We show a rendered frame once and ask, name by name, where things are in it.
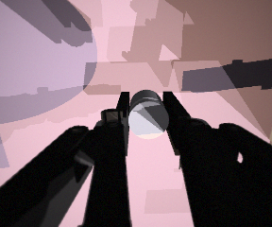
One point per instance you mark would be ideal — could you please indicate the grey metal cylinder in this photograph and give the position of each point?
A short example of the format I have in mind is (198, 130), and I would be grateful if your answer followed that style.
(148, 118)

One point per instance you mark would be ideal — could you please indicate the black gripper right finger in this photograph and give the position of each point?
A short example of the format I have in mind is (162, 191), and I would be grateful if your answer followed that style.
(217, 196)

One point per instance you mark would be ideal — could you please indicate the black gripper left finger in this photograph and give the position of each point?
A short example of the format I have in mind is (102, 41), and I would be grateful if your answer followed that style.
(41, 192)

